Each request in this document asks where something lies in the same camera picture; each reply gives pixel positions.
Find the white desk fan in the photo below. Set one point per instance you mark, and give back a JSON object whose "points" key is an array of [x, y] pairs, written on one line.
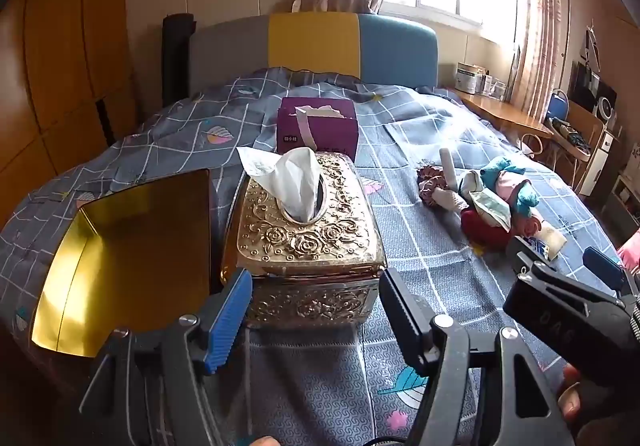
{"points": [[607, 107]]}

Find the blue teddy bear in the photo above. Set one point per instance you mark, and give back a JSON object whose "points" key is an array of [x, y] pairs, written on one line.
{"points": [[502, 167]]}

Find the purple cardboard box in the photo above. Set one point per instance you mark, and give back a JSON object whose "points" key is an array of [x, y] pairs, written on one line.
{"points": [[295, 131]]}

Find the white wet wipes packet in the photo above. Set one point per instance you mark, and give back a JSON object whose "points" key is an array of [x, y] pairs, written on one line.
{"points": [[490, 208]]}

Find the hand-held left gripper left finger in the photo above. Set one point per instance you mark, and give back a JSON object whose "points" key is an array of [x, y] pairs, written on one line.
{"points": [[229, 326]]}

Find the grey yellow blue headboard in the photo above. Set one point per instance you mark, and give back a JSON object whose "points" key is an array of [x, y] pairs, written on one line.
{"points": [[310, 41]]}

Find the wooden desk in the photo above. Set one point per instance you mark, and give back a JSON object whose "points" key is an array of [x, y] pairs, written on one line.
{"points": [[505, 114]]}

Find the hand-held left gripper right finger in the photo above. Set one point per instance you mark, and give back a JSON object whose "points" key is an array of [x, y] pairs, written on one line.
{"points": [[406, 321]]}

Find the white tissue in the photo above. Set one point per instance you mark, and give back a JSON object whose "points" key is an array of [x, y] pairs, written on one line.
{"points": [[295, 181]]}

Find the wooden wardrobe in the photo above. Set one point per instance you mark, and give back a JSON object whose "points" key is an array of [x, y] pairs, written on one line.
{"points": [[60, 51]]}

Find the cream knitted sock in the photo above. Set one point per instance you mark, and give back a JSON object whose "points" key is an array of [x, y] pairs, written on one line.
{"points": [[448, 166]]}

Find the person's right hand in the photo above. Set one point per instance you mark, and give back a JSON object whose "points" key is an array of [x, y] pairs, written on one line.
{"points": [[571, 398]]}

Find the mauve satin scrunchie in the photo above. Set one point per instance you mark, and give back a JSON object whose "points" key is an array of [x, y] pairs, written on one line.
{"points": [[430, 186]]}

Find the black rolled mat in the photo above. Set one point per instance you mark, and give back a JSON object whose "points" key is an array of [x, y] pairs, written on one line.
{"points": [[175, 56]]}

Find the blue tissue packet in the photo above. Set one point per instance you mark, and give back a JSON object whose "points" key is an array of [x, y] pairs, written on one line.
{"points": [[552, 240]]}

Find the red fuzzy sock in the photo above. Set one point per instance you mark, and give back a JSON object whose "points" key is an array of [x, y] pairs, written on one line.
{"points": [[480, 226]]}

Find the gold tin box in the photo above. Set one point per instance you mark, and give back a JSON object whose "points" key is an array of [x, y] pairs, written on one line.
{"points": [[125, 251]]}

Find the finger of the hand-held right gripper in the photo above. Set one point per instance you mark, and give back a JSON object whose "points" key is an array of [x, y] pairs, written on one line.
{"points": [[525, 251], [607, 268]]}

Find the ornate gold tissue box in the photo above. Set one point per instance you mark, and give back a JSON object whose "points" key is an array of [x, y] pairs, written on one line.
{"points": [[310, 236]]}

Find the grey checked quilt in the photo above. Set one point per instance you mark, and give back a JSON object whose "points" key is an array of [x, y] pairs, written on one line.
{"points": [[410, 146]]}

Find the blue chair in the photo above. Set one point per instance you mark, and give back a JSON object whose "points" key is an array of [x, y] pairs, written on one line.
{"points": [[557, 106]]}

